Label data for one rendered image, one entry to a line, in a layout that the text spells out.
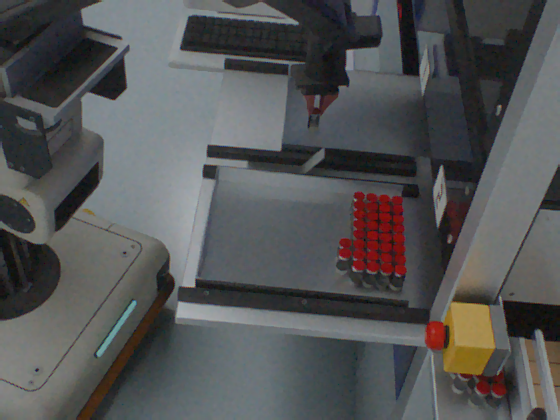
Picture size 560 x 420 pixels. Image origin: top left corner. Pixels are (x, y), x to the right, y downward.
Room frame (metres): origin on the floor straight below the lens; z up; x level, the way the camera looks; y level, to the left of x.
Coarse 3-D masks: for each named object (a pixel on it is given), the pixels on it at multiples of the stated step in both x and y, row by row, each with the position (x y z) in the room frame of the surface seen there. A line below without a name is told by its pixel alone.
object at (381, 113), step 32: (288, 96) 1.23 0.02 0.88; (352, 96) 1.25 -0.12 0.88; (384, 96) 1.26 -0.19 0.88; (416, 96) 1.28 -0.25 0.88; (288, 128) 1.12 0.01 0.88; (320, 128) 1.14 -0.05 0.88; (352, 128) 1.15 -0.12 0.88; (384, 128) 1.16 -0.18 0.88; (416, 128) 1.17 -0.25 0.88; (384, 160) 1.04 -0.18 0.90; (416, 160) 1.04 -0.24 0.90
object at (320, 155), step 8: (320, 152) 1.01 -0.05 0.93; (312, 160) 1.00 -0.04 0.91; (320, 160) 0.99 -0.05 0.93; (248, 168) 1.00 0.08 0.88; (256, 168) 1.00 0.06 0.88; (264, 168) 1.00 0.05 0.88; (272, 168) 1.00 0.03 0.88; (280, 168) 1.01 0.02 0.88; (288, 168) 1.01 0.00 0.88; (296, 168) 1.01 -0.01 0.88; (304, 168) 1.00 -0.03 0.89; (312, 168) 0.99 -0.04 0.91
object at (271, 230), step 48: (240, 192) 0.93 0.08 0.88; (288, 192) 0.94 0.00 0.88; (336, 192) 0.96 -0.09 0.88; (384, 192) 0.96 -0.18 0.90; (240, 240) 0.82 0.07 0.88; (288, 240) 0.83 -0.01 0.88; (336, 240) 0.84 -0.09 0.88; (240, 288) 0.70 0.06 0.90; (288, 288) 0.70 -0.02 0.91; (336, 288) 0.74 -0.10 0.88
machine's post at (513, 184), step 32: (544, 32) 0.67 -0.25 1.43; (544, 64) 0.64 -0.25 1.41; (512, 96) 0.69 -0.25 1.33; (544, 96) 0.64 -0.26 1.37; (512, 128) 0.66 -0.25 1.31; (544, 128) 0.64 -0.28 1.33; (512, 160) 0.64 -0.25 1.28; (544, 160) 0.64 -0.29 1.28; (480, 192) 0.68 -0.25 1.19; (512, 192) 0.64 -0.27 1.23; (544, 192) 0.64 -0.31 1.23; (480, 224) 0.64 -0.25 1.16; (512, 224) 0.64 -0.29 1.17; (480, 256) 0.64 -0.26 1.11; (512, 256) 0.64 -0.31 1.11; (448, 288) 0.66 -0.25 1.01; (480, 288) 0.64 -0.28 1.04; (416, 352) 0.69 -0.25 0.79; (416, 384) 0.64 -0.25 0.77; (416, 416) 0.64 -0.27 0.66
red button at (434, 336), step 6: (432, 324) 0.59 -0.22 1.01; (438, 324) 0.59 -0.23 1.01; (426, 330) 0.59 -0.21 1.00; (432, 330) 0.58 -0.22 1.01; (438, 330) 0.58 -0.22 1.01; (444, 330) 0.58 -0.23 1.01; (426, 336) 0.58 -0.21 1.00; (432, 336) 0.57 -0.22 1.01; (438, 336) 0.57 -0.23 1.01; (444, 336) 0.57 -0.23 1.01; (426, 342) 0.57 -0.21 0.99; (432, 342) 0.57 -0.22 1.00; (438, 342) 0.57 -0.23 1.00; (432, 348) 0.56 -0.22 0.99; (438, 348) 0.56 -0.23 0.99
